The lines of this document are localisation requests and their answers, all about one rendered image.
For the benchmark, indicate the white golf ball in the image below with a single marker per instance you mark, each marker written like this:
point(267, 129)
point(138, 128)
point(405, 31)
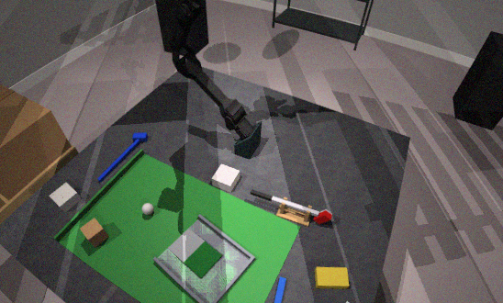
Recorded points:
point(147, 208)

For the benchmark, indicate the green flat mat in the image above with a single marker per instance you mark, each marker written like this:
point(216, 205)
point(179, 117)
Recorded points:
point(126, 257)

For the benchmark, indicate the brown cube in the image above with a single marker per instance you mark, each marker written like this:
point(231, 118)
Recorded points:
point(94, 232)

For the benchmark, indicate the yellow flat block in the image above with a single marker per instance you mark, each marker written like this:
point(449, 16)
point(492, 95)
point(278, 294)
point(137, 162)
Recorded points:
point(329, 277)

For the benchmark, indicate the blue long bar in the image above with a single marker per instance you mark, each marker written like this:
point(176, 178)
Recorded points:
point(280, 290)

